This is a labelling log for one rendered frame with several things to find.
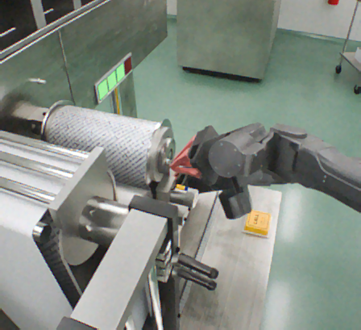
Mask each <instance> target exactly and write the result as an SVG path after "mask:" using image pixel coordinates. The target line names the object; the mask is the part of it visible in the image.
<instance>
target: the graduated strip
mask: <svg viewBox="0 0 361 330"><path fill-rule="evenodd" d="M221 192H222V190H218V192H216V195H215V198H214V202H213V205H212V207H211V210H210V213H209V216H208V219H207V221H206V224H205V228H204V232H203V233H202V234H201V238H200V240H199V243H198V246H197V249H196V252H195V254H194V257H193V259H195V260H197V261H201V257H202V254H203V252H204V249H205V245H206V244H207V242H208V239H209V236H210V232H211V229H212V227H213V224H214V220H215V216H216V214H217V211H218V207H219V204H221V202H220V200H219V197H218V195H219V194H220V193H221ZM192 285H193V282H191V281H190V280H186V279H185V284H184V286H183V288H182V290H181V293H180V320H181V317H182V314H183V311H184V309H185V304H186V302H187V300H188V297H189V293H190V291H191V289H192Z"/></svg>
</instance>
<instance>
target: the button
mask: <svg viewBox="0 0 361 330"><path fill-rule="evenodd" d="M271 216H272V215H271V214H269V213H266V212H262V211H257V210H253V209H251V212H250V213H249V214H248V216H247V222H246V226H245V231H247V232H255V233H259V234H262V235H265V236H266V235H267V234H268V232H269V227H270V222H271Z"/></svg>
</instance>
